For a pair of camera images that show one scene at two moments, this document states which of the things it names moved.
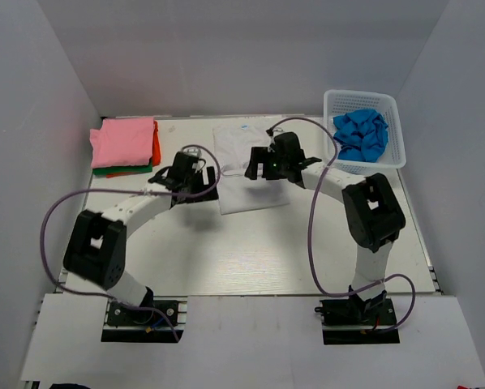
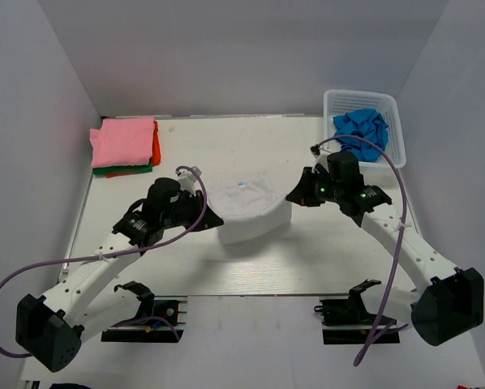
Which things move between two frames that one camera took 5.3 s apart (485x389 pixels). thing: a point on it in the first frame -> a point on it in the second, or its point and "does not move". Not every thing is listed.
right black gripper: x=261 y=155 -> x=302 y=194
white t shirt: x=233 y=147 -> x=251 y=209
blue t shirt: x=362 y=134 does not move
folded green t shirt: x=103 y=171 does not move
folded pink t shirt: x=122 y=142 does not move
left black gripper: x=198 y=175 -> x=209 y=220
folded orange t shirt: x=156 y=153 does not move
